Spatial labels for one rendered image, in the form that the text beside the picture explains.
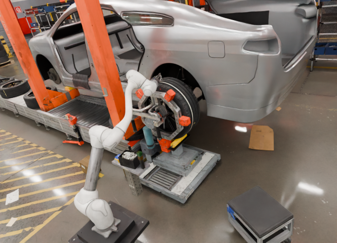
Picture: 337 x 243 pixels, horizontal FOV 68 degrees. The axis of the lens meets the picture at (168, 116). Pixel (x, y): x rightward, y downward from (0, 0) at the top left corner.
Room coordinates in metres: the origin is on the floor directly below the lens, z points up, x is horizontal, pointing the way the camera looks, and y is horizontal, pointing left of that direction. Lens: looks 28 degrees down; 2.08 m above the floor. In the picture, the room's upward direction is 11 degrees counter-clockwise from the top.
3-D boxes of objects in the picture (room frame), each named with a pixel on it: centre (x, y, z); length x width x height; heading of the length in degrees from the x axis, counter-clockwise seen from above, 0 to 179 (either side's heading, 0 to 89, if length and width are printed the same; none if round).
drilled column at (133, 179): (2.20, 0.52, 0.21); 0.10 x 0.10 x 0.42; 47
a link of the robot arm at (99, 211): (1.49, 0.69, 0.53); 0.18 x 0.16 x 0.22; 47
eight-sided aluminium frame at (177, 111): (2.36, 0.09, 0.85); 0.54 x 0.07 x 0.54; 47
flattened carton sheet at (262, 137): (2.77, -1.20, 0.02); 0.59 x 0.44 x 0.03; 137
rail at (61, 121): (3.52, 1.45, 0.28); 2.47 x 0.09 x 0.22; 47
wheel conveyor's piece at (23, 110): (4.99, 2.46, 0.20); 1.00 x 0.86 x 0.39; 47
